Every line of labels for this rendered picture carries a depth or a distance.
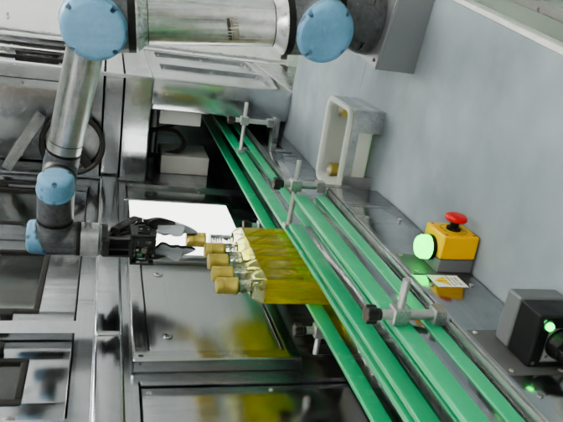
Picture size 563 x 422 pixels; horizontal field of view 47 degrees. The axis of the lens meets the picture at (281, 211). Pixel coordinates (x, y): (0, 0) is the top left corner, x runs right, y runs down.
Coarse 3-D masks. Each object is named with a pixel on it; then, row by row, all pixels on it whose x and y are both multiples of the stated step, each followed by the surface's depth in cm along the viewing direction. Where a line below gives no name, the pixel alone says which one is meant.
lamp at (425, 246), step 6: (420, 234) 114; (426, 234) 113; (432, 234) 114; (420, 240) 113; (426, 240) 112; (432, 240) 112; (414, 246) 114; (420, 246) 112; (426, 246) 112; (432, 246) 112; (420, 252) 112; (426, 252) 112; (432, 252) 112; (420, 258) 114; (426, 258) 113; (432, 258) 113
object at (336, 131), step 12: (336, 108) 166; (348, 108) 152; (324, 120) 167; (336, 120) 167; (348, 120) 151; (324, 132) 168; (336, 132) 169; (348, 132) 152; (324, 144) 169; (336, 144) 170; (348, 144) 154; (324, 156) 170; (336, 156) 171; (324, 168) 172; (324, 180) 166; (336, 180) 167
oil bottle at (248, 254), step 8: (248, 248) 143; (256, 248) 143; (264, 248) 144; (272, 248) 144; (280, 248) 145; (240, 256) 141; (248, 256) 139; (256, 256) 139; (264, 256) 140; (272, 256) 140; (280, 256) 141; (288, 256) 141; (296, 256) 142; (240, 264) 140
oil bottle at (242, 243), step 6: (240, 240) 146; (246, 240) 146; (252, 240) 147; (258, 240) 147; (264, 240) 148; (270, 240) 148; (276, 240) 149; (282, 240) 149; (288, 240) 150; (240, 246) 145; (246, 246) 144; (252, 246) 144; (258, 246) 145; (264, 246) 145; (270, 246) 146; (276, 246) 146; (282, 246) 147; (288, 246) 147
